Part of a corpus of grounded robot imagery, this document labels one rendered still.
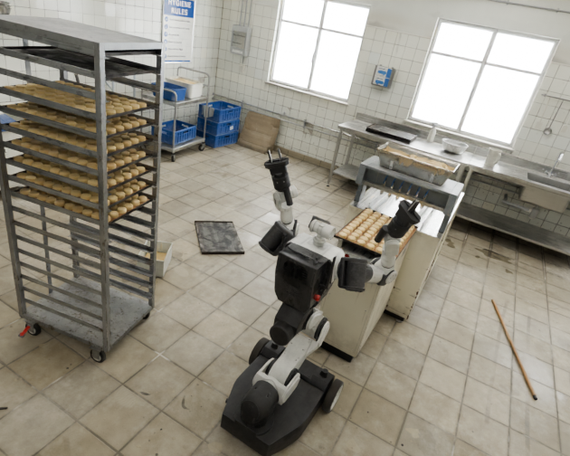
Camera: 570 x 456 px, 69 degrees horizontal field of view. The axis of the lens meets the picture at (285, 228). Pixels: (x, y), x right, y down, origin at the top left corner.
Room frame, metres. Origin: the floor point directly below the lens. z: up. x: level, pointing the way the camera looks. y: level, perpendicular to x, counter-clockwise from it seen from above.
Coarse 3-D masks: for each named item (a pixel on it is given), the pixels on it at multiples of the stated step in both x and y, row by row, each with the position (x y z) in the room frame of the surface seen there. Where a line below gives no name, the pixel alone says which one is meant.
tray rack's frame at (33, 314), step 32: (32, 32) 1.81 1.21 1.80; (64, 32) 1.85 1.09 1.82; (96, 32) 2.07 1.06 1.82; (0, 128) 1.90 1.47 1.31; (0, 160) 1.88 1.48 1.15; (64, 288) 2.19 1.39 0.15; (96, 288) 2.25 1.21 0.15; (32, 320) 1.86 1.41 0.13; (64, 320) 1.89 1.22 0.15; (96, 320) 1.95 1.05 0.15; (128, 320) 2.00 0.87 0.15; (96, 352) 1.75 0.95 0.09
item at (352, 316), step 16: (368, 256) 2.23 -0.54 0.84; (400, 256) 2.53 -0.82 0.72; (336, 288) 2.26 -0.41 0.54; (368, 288) 2.18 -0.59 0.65; (384, 288) 2.30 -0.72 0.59; (336, 304) 2.25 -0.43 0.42; (352, 304) 2.20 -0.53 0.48; (368, 304) 2.16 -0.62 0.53; (384, 304) 2.59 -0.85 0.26; (336, 320) 2.23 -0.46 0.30; (352, 320) 2.19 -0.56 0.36; (368, 320) 2.15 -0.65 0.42; (336, 336) 2.22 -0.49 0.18; (352, 336) 2.18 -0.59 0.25; (368, 336) 2.40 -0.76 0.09; (336, 352) 2.24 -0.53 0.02; (352, 352) 2.16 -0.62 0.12
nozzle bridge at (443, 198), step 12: (360, 168) 2.99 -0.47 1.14; (372, 168) 2.95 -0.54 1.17; (384, 168) 2.98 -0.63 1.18; (360, 180) 2.98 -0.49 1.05; (372, 180) 3.03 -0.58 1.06; (396, 180) 2.96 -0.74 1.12; (408, 180) 2.84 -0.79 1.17; (420, 180) 2.87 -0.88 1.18; (360, 192) 3.08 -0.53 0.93; (396, 192) 2.90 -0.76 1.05; (420, 192) 2.88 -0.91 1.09; (432, 192) 2.84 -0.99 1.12; (444, 192) 2.73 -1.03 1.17; (456, 192) 2.77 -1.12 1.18; (432, 204) 2.79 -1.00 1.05; (444, 204) 2.80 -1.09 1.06; (444, 216) 2.81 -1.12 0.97; (444, 228) 2.79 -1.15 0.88
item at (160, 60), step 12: (156, 84) 2.19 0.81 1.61; (156, 96) 2.19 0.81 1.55; (156, 132) 2.19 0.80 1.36; (156, 144) 2.19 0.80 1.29; (156, 180) 2.18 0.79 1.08; (156, 192) 2.18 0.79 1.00; (156, 204) 2.18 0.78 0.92; (156, 216) 2.19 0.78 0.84; (156, 228) 2.19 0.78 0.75; (156, 240) 2.20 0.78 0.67; (156, 252) 2.20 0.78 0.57; (156, 264) 2.21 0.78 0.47
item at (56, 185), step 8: (16, 176) 1.95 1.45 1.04; (24, 176) 1.94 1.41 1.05; (32, 176) 1.94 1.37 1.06; (40, 176) 1.98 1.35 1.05; (40, 184) 1.91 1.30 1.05; (48, 184) 1.90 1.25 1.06; (56, 184) 1.92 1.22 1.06; (64, 184) 1.94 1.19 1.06; (128, 184) 2.09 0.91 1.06; (136, 184) 2.15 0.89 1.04; (144, 184) 2.14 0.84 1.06; (64, 192) 1.87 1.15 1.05; (72, 192) 1.86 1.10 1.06; (80, 192) 1.88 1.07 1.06; (88, 192) 1.93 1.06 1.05; (112, 192) 1.96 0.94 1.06; (120, 192) 1.97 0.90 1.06; (128, 192) 2.00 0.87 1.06; (88, 200) 1.85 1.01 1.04; (96, 200) 1.83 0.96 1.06; (112, 200) 1.88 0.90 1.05
